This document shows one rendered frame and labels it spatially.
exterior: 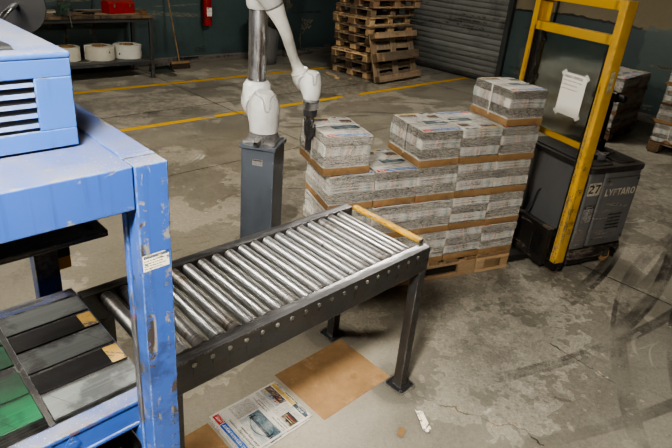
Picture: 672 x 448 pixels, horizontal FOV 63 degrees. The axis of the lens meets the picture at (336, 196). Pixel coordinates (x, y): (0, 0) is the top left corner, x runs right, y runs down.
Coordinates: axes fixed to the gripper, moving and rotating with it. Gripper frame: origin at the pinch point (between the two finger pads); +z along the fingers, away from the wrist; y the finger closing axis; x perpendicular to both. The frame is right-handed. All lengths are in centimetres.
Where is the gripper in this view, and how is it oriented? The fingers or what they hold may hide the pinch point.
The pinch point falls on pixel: (308, 144)
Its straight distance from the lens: 314.4
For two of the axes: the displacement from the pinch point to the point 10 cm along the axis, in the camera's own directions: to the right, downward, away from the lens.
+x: -9.2, 0.9, -3.9
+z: -0.8, 9.1, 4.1
